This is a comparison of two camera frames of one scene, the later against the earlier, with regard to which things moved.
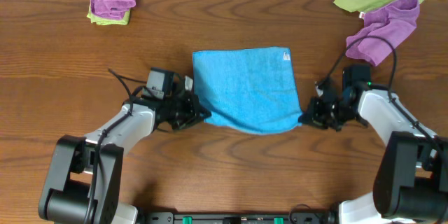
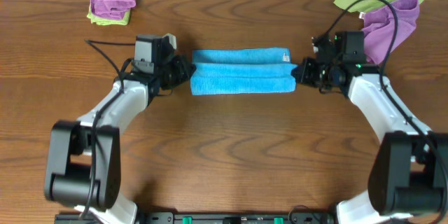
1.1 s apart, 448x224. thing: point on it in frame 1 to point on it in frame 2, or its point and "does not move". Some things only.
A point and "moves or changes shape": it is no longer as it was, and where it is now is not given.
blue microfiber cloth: (249, 90) moves or changes shape
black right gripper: (318, 110) to (307, 73)
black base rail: (237, 218) does not move
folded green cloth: (99, 20) does not move
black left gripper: (191, 108) to (183, 71)
